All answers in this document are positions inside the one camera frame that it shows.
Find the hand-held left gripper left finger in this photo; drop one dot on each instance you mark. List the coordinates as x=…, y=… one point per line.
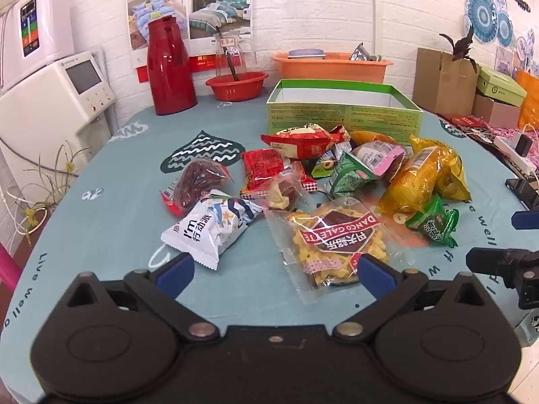
x=174, y=272

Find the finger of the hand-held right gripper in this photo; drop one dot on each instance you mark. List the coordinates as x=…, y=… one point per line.
x=526, y=220
x=488, y=261

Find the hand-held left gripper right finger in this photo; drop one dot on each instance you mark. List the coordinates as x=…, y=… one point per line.
x=377, y=272

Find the white blue print snack packet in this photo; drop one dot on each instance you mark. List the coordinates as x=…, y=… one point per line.
x=189, y=231

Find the clear packet of yellow puffs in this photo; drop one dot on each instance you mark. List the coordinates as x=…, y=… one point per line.
x=332, y=240

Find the small green snack packet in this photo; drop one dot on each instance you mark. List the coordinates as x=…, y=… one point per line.
x=433, y=219

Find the dark red dates packet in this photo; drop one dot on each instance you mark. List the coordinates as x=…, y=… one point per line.
x=196, y=181

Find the green triangular snack packet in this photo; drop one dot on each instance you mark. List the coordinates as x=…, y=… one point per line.
x=349, y=176

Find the large yellow snack packet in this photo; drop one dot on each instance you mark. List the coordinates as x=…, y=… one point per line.
x=417, y=181

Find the green purple small packet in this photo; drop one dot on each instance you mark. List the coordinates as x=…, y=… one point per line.
x=324, y=167

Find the pink brown snack packet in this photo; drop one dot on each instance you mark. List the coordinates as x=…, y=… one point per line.
x=379, y=153

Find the clear packet with brown cake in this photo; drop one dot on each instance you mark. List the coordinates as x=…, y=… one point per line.
x=284, y=191

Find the orange snack packet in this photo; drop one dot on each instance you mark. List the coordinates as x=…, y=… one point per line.
x=370, y=136

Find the red snack packet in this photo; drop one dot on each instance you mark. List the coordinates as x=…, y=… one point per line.
x=263, y=168

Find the red biscuit packet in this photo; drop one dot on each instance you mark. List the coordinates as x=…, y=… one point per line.
x=294, y=141

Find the green cardboard box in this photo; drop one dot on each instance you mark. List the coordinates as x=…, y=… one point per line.
x=311, y=115

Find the black charger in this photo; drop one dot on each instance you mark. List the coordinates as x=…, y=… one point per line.
x=523, y=145

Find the white power strip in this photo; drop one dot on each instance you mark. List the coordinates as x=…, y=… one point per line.
x=507, y=147

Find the small brown cardboard box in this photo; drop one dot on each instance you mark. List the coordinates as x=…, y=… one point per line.
x=495, y=111

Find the orange bag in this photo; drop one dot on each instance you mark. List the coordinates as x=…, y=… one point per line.
x=529, y=101

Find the green shoe box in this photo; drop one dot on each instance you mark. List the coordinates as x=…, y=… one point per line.
x=499, y=84

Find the yellow flower plant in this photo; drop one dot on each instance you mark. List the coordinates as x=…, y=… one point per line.
x=30, y=213

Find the pink object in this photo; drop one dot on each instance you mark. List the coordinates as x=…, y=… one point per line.
x=6, y=267

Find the purple leaf plant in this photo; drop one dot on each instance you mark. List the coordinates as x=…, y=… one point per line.
x=461, y=46

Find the medium blue paper plate decoration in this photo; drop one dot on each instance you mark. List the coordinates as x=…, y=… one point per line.
x=505, y=29

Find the red plastic basin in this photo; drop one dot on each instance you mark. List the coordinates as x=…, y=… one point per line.
x=236, y=88

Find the red thermos jug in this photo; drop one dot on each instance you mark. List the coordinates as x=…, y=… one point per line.
x=170, y=71

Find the orange plastic basket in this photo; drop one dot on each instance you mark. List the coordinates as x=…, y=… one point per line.
x=332, y=69

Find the large blue paper plate decoration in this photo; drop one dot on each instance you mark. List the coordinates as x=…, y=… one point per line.
x=482, y=14

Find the dark stirring stick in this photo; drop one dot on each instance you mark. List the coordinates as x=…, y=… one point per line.
x=232, y=67

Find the white appliance with screen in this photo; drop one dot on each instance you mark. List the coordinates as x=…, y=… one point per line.
x=38, y=105

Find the glass pitcher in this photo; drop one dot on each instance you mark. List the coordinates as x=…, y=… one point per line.
x=246, y=57

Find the blue lid container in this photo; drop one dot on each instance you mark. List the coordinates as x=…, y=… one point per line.
x=307, y=53

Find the white wall conduit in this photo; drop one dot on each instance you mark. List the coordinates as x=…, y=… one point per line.
x=375, y=8

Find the wall calendar poster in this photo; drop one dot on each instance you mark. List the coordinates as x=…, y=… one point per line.
x=219, y=8

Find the white wall water purifier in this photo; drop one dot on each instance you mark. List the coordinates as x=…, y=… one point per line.
x=46, y=17

